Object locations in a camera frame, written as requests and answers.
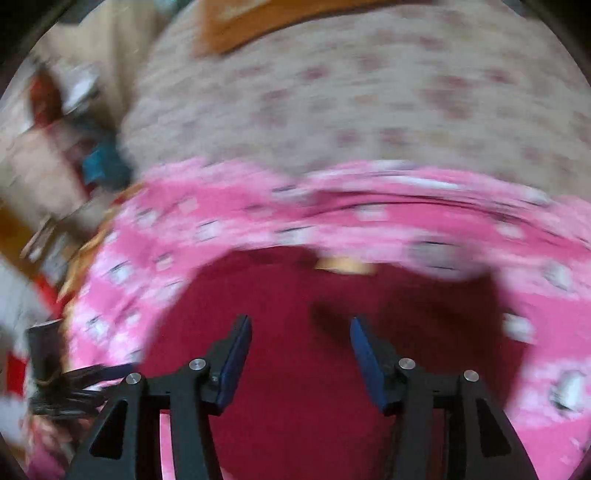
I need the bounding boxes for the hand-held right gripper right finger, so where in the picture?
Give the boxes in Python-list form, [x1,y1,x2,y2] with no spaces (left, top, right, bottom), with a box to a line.
[349,316,539,480]

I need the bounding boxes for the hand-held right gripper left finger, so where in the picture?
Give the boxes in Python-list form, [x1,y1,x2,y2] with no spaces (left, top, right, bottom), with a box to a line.
[67,315,253,480]

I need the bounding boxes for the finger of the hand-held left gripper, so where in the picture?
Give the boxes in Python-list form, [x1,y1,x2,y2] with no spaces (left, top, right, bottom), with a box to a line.
[69,387,114,414]
[65,363,141,386]

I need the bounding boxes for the dark red sweater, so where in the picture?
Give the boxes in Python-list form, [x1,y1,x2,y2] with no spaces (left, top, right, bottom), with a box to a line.
[139,247,527,480]

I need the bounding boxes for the pink penguin print blanket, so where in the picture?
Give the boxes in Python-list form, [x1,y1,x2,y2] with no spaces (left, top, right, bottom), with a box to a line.
[28,159,591,480]

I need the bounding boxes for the teal bag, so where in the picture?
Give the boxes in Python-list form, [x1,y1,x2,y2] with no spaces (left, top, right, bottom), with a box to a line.
[82,143,134,191]

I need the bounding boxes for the floral bed sheet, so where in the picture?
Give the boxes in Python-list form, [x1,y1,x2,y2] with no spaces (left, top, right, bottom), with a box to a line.
[117,0,591,199]

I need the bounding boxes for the orange checkered pillow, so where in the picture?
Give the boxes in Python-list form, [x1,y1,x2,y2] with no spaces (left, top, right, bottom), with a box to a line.
[194,0,416,57]

